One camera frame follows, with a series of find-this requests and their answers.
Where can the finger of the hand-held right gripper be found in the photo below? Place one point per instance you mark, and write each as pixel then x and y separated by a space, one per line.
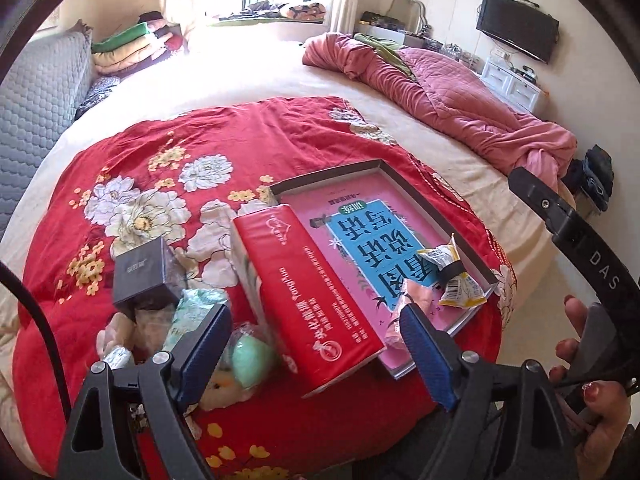
pixel 542 202

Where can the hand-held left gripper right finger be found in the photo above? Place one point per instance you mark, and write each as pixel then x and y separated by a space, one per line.
pixel 425 350

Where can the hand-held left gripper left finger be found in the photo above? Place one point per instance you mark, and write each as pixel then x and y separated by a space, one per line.
pixel 205 345

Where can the green tissue pack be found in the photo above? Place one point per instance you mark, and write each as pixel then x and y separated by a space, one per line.
pixel 192 305

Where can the green egg sponge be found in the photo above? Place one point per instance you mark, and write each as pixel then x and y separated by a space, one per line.
pixel 252 355

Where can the pink scrunchie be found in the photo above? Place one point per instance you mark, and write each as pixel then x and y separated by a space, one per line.
pixel 417 297

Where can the yellow snack packet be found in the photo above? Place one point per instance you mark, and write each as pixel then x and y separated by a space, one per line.
pixel 442 252

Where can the grey cardboard box tray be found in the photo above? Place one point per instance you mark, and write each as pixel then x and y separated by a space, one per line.
pixel 400 185

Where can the person's right hand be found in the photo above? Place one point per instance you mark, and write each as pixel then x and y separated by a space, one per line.
pixel 607 420

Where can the white yellow plush toy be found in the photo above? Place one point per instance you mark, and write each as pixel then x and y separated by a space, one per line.
pixel 220 390

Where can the beige fuzzy plush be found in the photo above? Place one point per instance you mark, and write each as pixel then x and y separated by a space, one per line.
pixel 145 327

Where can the small black box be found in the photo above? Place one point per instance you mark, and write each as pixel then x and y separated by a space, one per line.
pixel 142 270

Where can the red tissue box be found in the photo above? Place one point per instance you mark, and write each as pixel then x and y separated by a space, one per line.
pixel 300 290

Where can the white drawer cabinet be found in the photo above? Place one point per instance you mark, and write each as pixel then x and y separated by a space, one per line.
pixel 510 85

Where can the pink quilt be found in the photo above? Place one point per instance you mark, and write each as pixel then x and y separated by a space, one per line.
pixel 450 90

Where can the pink book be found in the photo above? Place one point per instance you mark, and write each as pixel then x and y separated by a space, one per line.
pixel 310 210

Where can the black television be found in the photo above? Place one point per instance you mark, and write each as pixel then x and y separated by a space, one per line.
pixel 517 27

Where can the green cloth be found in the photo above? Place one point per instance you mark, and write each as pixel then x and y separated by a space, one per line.
pixel 385 50

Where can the red floral blanket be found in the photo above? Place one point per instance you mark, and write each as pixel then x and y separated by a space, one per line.
pixel 150 130

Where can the cluttered dressing table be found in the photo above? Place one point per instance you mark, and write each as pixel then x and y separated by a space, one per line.
pixel 400 30

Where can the silver framed mirror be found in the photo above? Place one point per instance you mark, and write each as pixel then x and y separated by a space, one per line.
pixel 407 10

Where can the dark patterned pillow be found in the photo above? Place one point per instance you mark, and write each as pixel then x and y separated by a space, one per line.
pixel 97 92

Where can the grey quilted headboard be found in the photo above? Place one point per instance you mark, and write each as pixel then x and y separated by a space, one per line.
pixel 40 100

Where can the stack of folded bedding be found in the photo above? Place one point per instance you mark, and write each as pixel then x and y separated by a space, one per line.
pixel 125 60

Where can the patterned folded blanket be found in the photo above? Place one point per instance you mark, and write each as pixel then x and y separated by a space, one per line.
pixel 305 11

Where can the green folded blanket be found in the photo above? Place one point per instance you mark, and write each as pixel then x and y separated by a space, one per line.
pixel 125 42

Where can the green windowsill mat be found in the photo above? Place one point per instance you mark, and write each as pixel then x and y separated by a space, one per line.
pixel 260 22

